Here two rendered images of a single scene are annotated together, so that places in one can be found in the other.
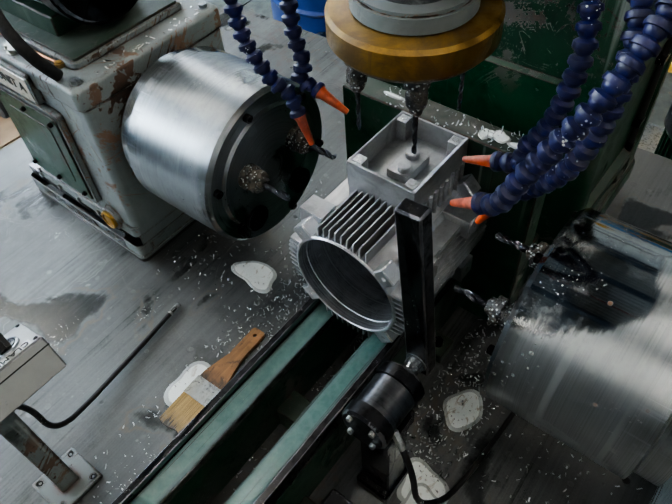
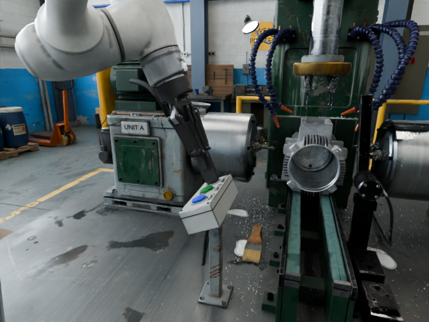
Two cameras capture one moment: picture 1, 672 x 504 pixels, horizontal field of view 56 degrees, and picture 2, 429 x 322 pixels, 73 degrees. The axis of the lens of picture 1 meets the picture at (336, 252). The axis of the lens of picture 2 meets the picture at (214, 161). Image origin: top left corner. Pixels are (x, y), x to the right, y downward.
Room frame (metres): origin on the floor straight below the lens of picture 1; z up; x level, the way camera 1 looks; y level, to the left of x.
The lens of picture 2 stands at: (-0.15, 0.65, 1.31)
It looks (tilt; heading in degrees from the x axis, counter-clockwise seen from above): 17 degrees down; 334
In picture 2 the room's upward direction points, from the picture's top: straight up
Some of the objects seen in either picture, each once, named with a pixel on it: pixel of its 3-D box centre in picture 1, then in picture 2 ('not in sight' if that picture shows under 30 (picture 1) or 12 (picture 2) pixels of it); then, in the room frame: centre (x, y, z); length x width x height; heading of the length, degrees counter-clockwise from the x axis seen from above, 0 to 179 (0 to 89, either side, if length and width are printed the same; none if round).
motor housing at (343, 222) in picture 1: (388, 239); (312, 160); (0.56, -0.07, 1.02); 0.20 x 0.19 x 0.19; 138
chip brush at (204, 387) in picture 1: (217, 377); (254, 241); (0.49, 0.20, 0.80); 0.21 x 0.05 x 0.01; 140
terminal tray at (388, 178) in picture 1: (407, 171); (315, 131); (0.59, -0.10, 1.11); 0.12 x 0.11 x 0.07; 138
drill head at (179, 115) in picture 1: (203, 130); (214, 145); (0.80, 0.19, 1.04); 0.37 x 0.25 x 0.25; 48
